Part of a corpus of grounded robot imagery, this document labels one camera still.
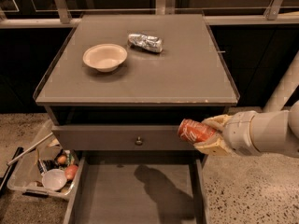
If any metal railing frame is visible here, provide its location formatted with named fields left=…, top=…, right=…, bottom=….
left=0, top=0, right=299, bottom=27

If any crumpled silver foil bag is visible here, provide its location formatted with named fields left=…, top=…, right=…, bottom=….
left=128, top=34, right=163, bottom=53

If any beige paper bowl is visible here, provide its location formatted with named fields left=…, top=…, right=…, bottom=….
left=82, top=44, right=127, bottom=73

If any grey top drawer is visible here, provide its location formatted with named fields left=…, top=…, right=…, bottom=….
left=52, top=125, right=194, bottom=151

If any clear plastic storage bin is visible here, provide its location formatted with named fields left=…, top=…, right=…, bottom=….
left=7, top=120, right=81, bottom=200

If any white plastic bowl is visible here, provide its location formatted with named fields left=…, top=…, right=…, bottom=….
left=42, top=169, right=67, bottom=191

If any orange fruit in bin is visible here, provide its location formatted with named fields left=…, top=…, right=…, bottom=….
left=57, top=155, right=67, bottom=165

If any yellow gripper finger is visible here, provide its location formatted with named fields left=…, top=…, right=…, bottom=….
left=193, top=134, right=233, bottom=156
left=202, top=114, right=232, bottom=132

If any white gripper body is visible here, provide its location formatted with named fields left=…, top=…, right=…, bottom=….
left=222, top=111, right=261, bottom=156

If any red coke can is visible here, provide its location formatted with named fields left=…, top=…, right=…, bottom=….
left=178, top=119, right=217, bottom=144

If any grey drawer cabinet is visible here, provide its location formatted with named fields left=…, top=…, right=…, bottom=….
left=33, top=13, right=241, bottom=170

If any grey open middle drawer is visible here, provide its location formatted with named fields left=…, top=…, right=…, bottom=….
left=64, top=151, right=210, bottom=224

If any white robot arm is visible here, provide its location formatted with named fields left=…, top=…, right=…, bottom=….
left=193, top=52, right=299, bottom=158

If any dark snack bag in bin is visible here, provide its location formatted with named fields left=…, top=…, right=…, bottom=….
left=37, top=160, right=58, bottom=175

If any round metal drawer knob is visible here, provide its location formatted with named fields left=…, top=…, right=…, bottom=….
left=135, top=136, right=143, bottom=146

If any red apple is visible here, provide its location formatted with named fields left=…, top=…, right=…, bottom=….
left=64, top=165, right=78, bottom=180

